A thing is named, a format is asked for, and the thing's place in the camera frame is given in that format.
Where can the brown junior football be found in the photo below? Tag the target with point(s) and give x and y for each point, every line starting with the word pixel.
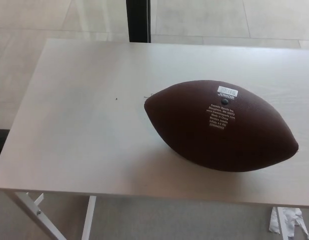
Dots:
pixel 207 130

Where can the white table leg with brace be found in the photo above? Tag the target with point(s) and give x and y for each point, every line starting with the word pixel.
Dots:
pixel 32 212

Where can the dark low floor object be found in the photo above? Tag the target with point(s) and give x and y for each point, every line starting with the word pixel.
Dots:
pixel 0 140

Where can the white table leg with tape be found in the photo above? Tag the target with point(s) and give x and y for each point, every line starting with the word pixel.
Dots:
pixel 282 225

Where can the crumpled white tape strips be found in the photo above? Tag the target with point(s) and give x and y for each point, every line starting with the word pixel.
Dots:
pixel 294 220

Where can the black vertical window post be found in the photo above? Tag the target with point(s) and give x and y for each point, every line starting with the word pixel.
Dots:
pixel 139 20

